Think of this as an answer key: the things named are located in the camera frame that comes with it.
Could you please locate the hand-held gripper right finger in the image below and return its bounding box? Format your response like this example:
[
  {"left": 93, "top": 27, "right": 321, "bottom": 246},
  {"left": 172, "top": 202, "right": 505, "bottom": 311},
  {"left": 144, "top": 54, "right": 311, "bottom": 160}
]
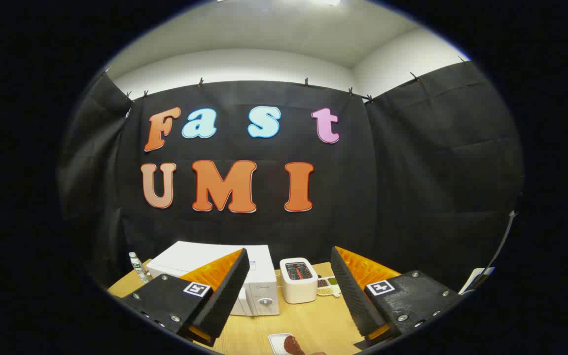
[{"left": 331, "top": 246, "right": 462, "bottom": 346}]

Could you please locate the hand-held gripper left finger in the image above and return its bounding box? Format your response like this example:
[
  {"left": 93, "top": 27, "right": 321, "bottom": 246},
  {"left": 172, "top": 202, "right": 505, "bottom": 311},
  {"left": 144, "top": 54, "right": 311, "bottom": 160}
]
[{"left": 120, "top": 248, "right": 250, "bottom": 347}]

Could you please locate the white microwave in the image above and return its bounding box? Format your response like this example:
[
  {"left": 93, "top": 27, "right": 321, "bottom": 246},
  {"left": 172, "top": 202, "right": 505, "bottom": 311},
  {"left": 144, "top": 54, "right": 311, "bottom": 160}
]
[{"left": 146, "top": 241, "right": 281, "bottom": 317}]

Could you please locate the red meat slice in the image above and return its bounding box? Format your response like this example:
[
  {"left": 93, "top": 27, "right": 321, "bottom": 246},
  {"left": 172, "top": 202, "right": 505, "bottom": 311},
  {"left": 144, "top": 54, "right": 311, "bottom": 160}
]
[{"left": 284, "top": 335, "right": 326, "bottom": 355}]

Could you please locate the white divided bean dish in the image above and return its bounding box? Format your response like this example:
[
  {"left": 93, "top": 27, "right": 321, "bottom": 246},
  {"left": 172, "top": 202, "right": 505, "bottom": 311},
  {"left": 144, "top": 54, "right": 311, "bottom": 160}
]
[{"left": 317, "top": 276, "right": 341, "bottom": 298}]

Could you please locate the white toaster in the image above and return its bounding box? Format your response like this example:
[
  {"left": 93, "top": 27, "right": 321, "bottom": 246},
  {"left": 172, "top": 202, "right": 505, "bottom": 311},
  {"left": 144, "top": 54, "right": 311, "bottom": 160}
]
[{"left": 280, "top": 257, "right": 319, "bottom": 304}]

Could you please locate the white rectangular tray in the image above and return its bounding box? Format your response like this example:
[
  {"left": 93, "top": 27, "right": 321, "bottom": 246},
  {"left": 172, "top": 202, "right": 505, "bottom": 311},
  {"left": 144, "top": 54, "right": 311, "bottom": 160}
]
[{"left": 268, "top": 333, "right": 309, "bottom": 355}]

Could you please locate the white bottle with green label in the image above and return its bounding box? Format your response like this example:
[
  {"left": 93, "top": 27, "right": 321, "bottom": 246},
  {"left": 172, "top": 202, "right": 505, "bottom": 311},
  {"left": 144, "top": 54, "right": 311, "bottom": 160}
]
[{"left": 128, "top": 252, "right": 152, "bottom": 284}]

